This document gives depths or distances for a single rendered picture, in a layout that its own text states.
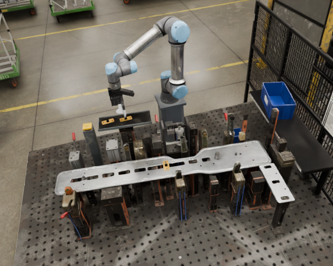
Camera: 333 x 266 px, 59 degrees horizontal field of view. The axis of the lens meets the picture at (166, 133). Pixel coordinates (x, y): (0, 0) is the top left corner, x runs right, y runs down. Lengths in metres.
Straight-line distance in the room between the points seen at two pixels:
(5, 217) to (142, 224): 1.74
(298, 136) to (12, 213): 2.71
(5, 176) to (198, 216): 2.45
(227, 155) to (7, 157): 2.84
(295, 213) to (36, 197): 1.82
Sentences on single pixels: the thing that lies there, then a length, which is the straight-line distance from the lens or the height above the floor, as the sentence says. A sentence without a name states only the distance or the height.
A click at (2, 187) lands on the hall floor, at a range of 3.70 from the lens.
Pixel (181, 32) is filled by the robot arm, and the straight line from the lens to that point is 1.88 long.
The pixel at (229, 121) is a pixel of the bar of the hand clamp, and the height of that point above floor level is 1.16.
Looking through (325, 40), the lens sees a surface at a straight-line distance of 3.78.
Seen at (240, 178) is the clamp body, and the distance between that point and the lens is 1.80.
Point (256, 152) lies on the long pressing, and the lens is 2.02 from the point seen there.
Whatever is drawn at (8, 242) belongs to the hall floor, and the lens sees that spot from 3.20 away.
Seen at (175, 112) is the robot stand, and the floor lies 1.02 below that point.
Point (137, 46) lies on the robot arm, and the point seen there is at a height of 1.60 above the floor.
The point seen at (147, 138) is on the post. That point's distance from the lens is 1.99.
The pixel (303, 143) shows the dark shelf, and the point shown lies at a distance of 2.12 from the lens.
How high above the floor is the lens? 2.41
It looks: 41 degrees down
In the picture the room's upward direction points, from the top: 6 degrees counter-clockwise
